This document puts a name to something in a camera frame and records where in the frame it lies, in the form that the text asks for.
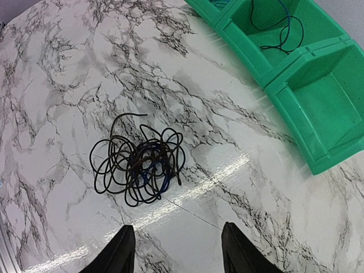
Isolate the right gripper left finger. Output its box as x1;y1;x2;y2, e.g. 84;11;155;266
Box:
80;225;136;273

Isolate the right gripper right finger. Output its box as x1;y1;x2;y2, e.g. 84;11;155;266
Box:
221;222;283;273

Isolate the black wire tangle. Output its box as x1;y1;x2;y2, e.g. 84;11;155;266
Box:
89;113;186;207

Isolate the right green storage bin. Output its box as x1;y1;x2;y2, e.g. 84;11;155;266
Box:
264;40;363;175

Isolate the green storage bin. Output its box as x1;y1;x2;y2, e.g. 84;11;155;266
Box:
264;40;363;175
186;0;236;28
216;0;350;88

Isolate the middle green storage bin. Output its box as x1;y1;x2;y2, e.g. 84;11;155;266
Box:
216;0;350;88

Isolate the left green storage bin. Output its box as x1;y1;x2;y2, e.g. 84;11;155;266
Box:
186;0;236;28

